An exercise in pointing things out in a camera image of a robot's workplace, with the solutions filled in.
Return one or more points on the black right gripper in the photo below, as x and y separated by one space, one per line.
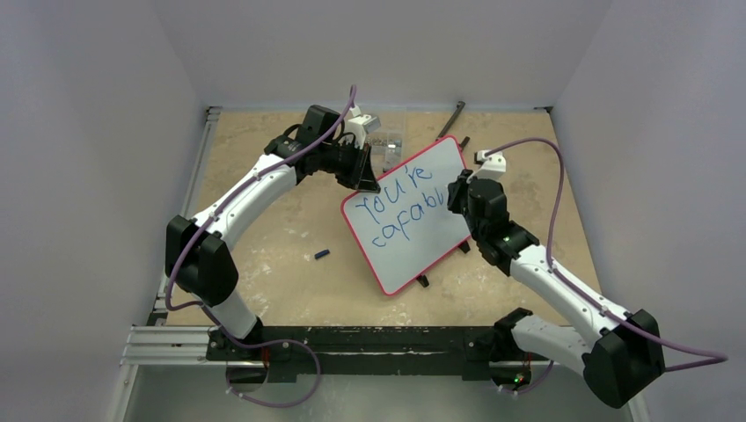
457 194

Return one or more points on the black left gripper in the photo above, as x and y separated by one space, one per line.
361 165

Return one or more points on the pink framed whiteboard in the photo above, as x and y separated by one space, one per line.
406 228

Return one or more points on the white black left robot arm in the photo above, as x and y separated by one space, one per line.
198 249

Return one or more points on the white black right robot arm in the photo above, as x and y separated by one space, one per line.
611 348

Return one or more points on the black whiteboard clip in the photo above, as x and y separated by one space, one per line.
464 247
423 280

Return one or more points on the clear plastic screw box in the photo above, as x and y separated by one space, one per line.
388 140

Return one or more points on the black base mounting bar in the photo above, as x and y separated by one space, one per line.
472 353

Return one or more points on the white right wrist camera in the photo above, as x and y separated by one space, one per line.
492 166

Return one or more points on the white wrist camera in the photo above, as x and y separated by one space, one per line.
492 166
361 124

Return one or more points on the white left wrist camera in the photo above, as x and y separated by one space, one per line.
361 124

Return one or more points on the black metal bracket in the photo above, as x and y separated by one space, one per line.
451 122

